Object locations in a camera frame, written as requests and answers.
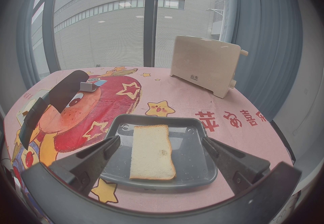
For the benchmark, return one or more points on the slice of bread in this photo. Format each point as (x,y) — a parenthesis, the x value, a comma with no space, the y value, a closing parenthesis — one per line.
(151,152)

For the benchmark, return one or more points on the cream toaster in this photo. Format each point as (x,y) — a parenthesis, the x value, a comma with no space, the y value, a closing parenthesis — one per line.
(205,63)

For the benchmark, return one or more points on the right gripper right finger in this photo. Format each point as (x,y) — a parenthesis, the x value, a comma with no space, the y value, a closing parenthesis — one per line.
(235,164)

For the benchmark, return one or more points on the blue curtain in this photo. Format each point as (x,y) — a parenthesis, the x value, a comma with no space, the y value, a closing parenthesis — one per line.
(265,41)

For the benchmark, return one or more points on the dark grey tray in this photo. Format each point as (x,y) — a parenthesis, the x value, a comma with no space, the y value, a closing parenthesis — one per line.
(195,157)

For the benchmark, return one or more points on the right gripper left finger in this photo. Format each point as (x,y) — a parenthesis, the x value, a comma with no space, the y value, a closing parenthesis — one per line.
(86,163)

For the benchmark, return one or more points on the window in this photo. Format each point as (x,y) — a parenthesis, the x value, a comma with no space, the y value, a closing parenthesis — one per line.
(101,28)

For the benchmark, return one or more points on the white knife rest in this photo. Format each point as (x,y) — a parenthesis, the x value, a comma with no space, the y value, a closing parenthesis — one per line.
(87,87)

